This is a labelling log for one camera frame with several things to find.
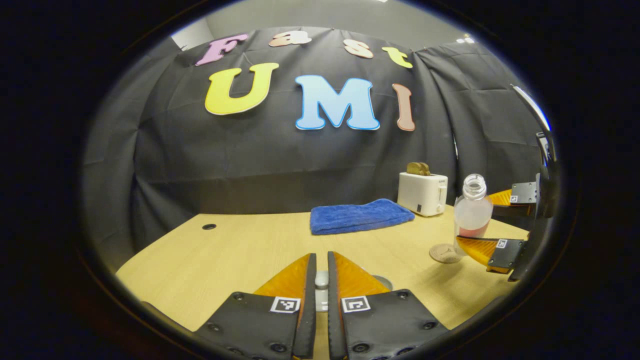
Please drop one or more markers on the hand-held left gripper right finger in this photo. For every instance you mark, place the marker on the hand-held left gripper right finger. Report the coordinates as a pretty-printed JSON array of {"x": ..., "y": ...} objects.
[{"x": 334, "y": 310}]

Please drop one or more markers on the brown bread slice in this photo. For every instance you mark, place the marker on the brown bread slice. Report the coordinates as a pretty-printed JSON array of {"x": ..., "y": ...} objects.
[{"x": 418, "y": 168}]

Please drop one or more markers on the white toaster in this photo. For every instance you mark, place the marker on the white toaster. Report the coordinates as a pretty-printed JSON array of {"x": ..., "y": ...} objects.
[{"x": 420, "y": 195}]

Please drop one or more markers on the round coaster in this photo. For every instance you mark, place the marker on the round coaster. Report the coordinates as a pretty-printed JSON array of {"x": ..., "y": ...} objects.
[{"x": 444, "y": 253}]

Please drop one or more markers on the black backdrop cloth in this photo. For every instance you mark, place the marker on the black backdrop cloth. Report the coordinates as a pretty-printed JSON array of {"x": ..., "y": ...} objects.
[{"x": 280, "y": 155}]

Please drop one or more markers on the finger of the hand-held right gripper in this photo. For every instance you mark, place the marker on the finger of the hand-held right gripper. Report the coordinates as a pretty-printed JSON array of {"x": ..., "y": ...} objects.
[
  {"x": 522, "y": 194},
  {"x": 507, "y": 255}
]

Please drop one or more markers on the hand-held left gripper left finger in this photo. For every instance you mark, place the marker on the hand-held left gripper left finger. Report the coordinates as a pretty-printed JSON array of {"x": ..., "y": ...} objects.
[{"x": 309, "y": 310}]

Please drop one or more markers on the clear plastic water bottle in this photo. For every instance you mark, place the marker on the clear plastic water bottle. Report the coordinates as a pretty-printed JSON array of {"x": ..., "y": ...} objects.
[{"x": 472, "y": 212}]

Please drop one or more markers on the blue folded towel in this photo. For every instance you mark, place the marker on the blue folded towel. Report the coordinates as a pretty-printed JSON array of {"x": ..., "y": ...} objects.
[{"x": 357, "y": 216}]

